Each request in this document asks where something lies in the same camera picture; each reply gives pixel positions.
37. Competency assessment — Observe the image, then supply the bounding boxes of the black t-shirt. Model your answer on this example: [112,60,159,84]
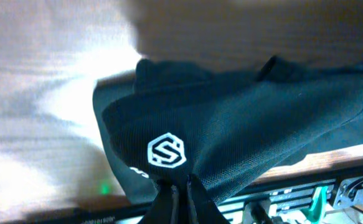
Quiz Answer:
[93,57,363,203]

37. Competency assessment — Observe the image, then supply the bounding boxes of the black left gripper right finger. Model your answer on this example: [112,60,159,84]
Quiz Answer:
[187,174,230,224]

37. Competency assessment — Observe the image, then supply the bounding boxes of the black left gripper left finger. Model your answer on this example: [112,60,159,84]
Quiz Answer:
[138,183,179,224]

